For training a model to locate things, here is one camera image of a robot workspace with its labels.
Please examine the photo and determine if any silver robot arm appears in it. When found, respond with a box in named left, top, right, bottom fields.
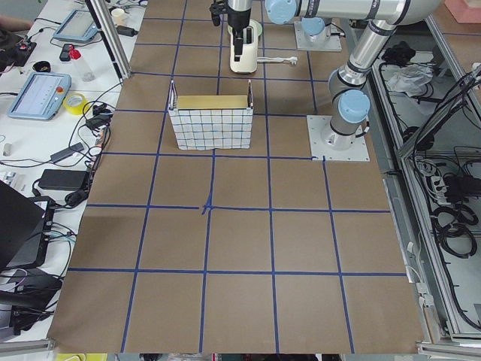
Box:
left=265, top=0, right=441, bottom=150
left=301, top=17, right=332, bottom=42

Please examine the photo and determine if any blue teach pendant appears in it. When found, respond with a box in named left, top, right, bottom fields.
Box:
left=7, top=72, right=71, bottom=120
left=53, top=10, right=98, bottom=43

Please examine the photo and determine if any clear bottle red cap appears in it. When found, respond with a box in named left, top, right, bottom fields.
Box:
left=68, top=45, right=95, bottom=82

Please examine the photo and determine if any yellow tape roll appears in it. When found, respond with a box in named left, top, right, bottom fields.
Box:
left=62, top=93, right=87, bottom=115

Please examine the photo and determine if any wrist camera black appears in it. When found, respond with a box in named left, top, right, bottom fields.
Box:
left=209, top=1, right=225, bottom=26

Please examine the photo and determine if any wire basket with checkered liner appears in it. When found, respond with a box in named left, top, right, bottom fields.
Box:
left=168, top=81, right=254, bottom=150

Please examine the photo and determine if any black laptop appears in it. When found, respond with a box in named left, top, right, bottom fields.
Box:
left=1, top=183, right=54, bottom=270

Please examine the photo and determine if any black phone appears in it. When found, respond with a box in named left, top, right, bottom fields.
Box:
left=59, top=43, right=74, bottom=62

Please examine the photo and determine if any light green round plate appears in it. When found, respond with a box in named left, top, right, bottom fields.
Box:
left=250, top=19, right=263, bottom=37

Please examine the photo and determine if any blue teach pendant near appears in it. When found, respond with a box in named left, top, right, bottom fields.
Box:
left=7, top=72, right=71, bottom=120

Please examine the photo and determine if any blue teach pendant far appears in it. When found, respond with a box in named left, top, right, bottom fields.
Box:
left=53, top=10, right=98, bottom=43

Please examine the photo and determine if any black power adapter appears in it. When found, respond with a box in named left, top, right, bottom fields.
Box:
left=38, top=169, right=89, bottom=191

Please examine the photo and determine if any aluminium frame post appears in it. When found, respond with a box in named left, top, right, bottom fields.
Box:
left=85, top=0, right=132, bottom=80

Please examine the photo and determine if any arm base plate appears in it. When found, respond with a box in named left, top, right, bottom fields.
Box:
left=307, top=115, right=370, bottom=162
left=294, top=21, right=342, bottom=52

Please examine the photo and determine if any white toaster power cord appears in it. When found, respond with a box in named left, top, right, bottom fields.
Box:
left=256, top=55, right=298, bottom=66

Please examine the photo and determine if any white two-slot toaster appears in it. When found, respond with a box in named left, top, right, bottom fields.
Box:
left=229, top=25, right=260, bottom=74

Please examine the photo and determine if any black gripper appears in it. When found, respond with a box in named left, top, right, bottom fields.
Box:
left=227, top=0, right=251, bottom=62

